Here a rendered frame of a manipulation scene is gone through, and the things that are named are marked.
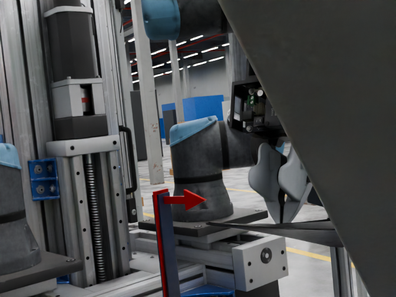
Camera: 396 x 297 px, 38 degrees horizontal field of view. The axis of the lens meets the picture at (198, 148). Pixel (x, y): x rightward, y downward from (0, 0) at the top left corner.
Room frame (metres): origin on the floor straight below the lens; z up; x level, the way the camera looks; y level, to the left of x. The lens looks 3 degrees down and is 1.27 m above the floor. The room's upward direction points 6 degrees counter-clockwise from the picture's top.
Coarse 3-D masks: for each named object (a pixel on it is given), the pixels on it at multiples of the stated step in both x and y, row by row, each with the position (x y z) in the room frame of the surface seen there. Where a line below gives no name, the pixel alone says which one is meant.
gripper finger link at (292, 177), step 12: (288, 156) 0.63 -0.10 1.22; (288, 168) 0.59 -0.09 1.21; (300, 168) 0.61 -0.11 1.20; (288, 180) 0.59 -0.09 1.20; (300, 180) 0.61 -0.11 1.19; (288, 192) 0.59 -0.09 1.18; (300, 192) 0.61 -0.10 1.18; (288, 204) 0.62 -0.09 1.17; (300, 204) 0.61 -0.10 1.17; (288, 216) 0.61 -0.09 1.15
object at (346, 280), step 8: (328, 216) 1.09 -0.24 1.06; (336, 248) 1.09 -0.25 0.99; (344, 248) 1.07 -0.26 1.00; (336, 256) 1.09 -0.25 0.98; (344, 256) 1.07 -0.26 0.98; (336, 264) 1.08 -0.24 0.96; (344, 264) 1.07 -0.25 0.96; (336, 272) 1.08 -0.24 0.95; (344, 272) 1.07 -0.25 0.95; (336, 280) 1.08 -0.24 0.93; (344, 280) 1.07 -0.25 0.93; (352, 280) 1.09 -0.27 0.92; (336, 288) 1.08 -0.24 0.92; (344, 288) 1.07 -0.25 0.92; (352, 288) 1.09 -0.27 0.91; (336, 296) 1.08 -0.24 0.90; (344, 296) 1.07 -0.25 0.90; (352, 296) 1.09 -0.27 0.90
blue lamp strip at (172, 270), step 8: (168, 192) 0.66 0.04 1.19; (160, 200) 0.65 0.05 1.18; (160, 208) 0.64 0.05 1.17; (168, 208) 0.66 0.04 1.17; (160, 216) 0.64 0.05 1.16; (168, 216) 0.65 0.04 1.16; (160, 224) 0.64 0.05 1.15; (168, 224) 0.65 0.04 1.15; (168, 232) 0.65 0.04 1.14; (168, 240) 0.65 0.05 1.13; (168, 248) 0.65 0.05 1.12; (168, 256) 0.65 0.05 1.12; (168, 264) 0.65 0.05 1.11; (176, 264) 0.66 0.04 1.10; (168, 272) 0.65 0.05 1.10; (176, 272) 0.66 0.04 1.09; (168, 280) 0.64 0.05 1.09; (176, 280) 0.66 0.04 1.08; (168, 288) 0.64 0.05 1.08; (176, 288) 0.65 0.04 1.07; (168, 296) 0.64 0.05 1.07; (176, 296) 0.65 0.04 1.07
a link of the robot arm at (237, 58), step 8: (232, 40) 1.20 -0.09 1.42; (232, 48) 1.21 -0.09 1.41; (240, 48) 1.19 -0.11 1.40; (232, 56) 1.22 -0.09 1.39; (240, 56) 1.20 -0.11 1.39; (232, 64) 1.23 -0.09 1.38; (240, 64) 1.21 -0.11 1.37; (232, 72) 1.24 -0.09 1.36; (240, 72) 1.22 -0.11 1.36; (232, 80) 1.25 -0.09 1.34; (240, 80) 1.23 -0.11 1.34; (224, 120) 1.34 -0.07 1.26; (232, 136) 1.29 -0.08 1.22; (240, 136) 1.28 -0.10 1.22; (248, 136) 1.27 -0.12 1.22; (232, 144) 1.29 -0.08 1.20; (240, 144) 1.29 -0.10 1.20; (248, 144) 1.29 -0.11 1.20; (232, 152) 1.29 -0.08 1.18; (240, 152) 1.29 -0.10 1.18; (248, 152) 1.29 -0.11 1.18; (280, 152) 1.30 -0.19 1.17; (232, 160) 1.30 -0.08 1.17; (240, 160) 1.30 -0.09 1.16; (248, 160) 1.31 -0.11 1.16; (232, 168) 1.33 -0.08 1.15
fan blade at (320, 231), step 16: (208, 224) 0.56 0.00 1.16; (224, 224) 0.54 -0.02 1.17; (240, 224) 0.55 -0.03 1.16; (256, 224) 0.55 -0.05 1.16; (272, 224) 0.54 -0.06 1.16; (288, 224) 0.54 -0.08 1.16; (304, 224) 0.53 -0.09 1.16; (320, 224) 0.51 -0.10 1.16; (304, 240) 0.68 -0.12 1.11; (320, 240) 0.67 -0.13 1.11; (336, 240) 0.67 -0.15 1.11
